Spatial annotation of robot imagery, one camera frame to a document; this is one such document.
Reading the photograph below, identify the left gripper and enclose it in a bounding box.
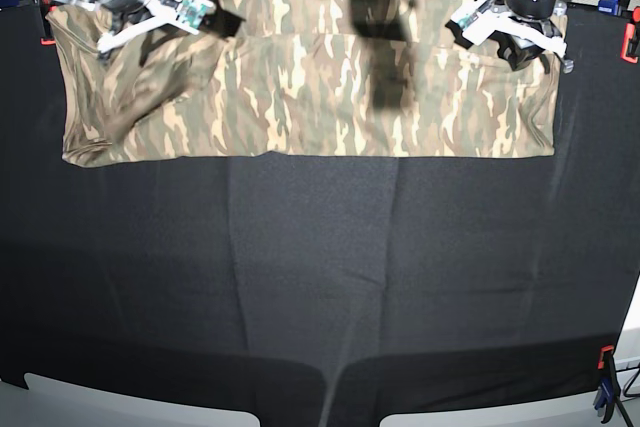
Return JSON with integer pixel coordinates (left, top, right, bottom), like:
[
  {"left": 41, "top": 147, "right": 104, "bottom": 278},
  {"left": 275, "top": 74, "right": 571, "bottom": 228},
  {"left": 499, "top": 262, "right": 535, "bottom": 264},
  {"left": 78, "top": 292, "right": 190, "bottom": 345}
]
[{"left": 452, "top": 0, "right": 574, "bottom": 72}]

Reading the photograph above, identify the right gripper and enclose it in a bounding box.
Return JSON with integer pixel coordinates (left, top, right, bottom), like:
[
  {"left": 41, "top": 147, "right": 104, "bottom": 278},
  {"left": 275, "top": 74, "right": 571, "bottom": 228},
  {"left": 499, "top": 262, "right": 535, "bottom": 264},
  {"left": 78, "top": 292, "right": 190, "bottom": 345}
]
[{"left": 96, "top": 0, "right": 213, "bottom": 58}]

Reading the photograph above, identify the camouflage t-shirt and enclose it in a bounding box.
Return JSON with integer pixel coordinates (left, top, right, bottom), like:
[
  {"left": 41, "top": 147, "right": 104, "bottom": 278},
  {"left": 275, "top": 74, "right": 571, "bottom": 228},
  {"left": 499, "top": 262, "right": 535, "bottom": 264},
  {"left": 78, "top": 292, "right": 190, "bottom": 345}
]
[{"left": 48, "top": 0, "right": 560, "bottom": 167}]

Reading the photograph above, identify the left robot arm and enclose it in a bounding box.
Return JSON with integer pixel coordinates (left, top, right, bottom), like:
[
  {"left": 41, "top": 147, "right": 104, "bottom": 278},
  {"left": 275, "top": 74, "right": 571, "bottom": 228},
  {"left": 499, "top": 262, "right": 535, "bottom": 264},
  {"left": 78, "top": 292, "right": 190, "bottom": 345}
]
[{"left": 449, "top": 0, "right": 574, "bottom": 73}]

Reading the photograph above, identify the red clamp right edge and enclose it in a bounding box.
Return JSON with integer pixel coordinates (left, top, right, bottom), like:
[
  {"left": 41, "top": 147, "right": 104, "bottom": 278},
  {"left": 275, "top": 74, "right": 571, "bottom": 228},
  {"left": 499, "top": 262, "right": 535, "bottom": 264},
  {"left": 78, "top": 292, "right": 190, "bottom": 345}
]
[{"left": 620, "top": 6, "right": 640, "bottom": 64}]

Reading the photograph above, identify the red clamp edge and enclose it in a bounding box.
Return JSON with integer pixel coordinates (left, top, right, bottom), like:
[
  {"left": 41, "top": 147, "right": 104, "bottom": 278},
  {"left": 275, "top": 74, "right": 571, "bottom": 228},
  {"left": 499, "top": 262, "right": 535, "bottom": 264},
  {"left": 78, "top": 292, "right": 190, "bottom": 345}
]
[
  {"left": 40, "top": 37, "right": 56, "bottom": 46},
  {"left": 620, "top": 6, "right": 640, "bottom": 64}
]

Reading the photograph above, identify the red clamp left edge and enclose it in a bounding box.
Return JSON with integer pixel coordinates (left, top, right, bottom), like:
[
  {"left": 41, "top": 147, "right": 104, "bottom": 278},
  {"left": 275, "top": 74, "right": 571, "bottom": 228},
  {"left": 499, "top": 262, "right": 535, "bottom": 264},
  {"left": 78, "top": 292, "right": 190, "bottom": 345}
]
[{"left": 40, "top": 37, "right": 56, "bottom": 46}]

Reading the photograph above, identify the black table cloth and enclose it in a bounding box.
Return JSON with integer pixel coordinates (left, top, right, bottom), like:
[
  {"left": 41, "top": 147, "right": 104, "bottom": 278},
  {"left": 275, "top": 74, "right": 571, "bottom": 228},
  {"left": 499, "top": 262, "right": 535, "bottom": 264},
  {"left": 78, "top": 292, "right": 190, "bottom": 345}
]
[{"left": 1, "top": 8, "right": 639, "bottom": 426}]

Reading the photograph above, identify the orange black clamp bottom right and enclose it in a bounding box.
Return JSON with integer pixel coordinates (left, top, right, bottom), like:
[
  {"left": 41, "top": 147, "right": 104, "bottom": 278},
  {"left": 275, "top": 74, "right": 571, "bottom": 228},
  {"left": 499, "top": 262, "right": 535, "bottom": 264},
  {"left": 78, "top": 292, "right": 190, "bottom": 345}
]
[{"left": 593, "top": 345, "right": 621, "bottom": 424}]

